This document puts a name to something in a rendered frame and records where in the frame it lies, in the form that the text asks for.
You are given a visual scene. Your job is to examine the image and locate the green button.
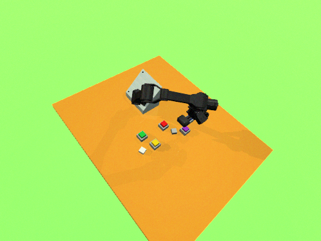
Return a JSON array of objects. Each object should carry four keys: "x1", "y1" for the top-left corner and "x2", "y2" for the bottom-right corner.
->
[{"x1": 137, "y1": 130, "x2": 148, "y2": 142}]

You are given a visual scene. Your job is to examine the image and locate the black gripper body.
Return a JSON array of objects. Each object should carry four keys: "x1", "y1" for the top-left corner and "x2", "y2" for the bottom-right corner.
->
[{"x1": 177, "y1": 106, "x2": 200, "y2": 127}]

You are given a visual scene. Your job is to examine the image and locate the purple button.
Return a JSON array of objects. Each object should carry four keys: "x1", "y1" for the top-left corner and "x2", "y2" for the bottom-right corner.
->
[{"x1": 179, "y1": 126, "x2": 190, "y2": 136}]

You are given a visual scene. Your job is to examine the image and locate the yellow button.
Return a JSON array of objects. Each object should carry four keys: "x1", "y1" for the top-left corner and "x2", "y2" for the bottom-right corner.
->
[{"x1": 149, "y1": 139, "x2": 161, "y2": 151}]

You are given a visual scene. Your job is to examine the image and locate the red button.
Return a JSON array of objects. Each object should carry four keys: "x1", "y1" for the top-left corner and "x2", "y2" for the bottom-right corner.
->
[{"x1": 158, "y1": 120, "x2": 169, "y2": 131}]

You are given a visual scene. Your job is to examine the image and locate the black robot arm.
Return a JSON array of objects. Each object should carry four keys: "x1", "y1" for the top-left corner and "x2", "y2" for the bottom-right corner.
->
[{"x1": 131, "y1": 83, "x2": 219, "y2": 124}]

